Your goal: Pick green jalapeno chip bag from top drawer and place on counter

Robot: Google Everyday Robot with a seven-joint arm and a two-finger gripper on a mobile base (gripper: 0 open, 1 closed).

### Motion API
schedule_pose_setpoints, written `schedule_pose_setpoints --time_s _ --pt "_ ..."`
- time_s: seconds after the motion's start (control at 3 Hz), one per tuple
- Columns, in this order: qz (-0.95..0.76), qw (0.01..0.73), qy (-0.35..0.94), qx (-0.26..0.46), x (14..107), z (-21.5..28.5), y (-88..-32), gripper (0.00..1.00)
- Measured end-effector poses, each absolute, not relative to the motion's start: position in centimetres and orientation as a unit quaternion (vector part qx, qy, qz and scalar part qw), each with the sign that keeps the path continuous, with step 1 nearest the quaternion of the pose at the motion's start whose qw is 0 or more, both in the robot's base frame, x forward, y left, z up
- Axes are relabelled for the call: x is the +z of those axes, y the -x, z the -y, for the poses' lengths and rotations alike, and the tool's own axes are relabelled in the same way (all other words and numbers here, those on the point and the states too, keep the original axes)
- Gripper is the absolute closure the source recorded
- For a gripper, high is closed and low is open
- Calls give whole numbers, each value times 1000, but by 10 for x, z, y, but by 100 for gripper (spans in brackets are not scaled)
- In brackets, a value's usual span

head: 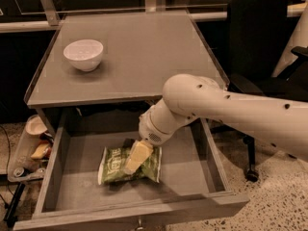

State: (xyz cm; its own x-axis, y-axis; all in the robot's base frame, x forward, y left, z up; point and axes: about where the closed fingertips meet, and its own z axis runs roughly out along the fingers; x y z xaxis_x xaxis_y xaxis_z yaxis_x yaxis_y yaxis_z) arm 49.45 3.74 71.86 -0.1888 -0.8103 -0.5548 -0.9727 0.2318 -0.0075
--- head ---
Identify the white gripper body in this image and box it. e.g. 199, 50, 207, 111
139, 109, 171, 145

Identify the green jalapeno chip bag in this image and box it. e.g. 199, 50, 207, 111
97, 147, 162, 185

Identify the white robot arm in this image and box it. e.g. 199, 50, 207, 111
124, 74, 308, 174

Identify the grey open drawer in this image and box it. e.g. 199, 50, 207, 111
13, 115, 248, 231

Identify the grey cabinet counter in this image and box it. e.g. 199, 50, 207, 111
23, 10, 231, 137

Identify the yellow item in bin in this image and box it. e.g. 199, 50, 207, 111
31, 142, 52, 160

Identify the white cup in bin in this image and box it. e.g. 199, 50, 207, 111
25, 115, 47, 135

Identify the white ceramic bowl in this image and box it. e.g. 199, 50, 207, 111
64, 39, 104, 72

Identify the clear plastic bin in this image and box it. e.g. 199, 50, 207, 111
8, 127, 54, 182

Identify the black office chair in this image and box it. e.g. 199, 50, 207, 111
223, 0, 307, 182

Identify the metal drawer handle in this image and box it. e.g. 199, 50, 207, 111
135, 218, 145, 231

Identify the metal rail with brackets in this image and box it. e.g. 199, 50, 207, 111
0, 0, 308, 34

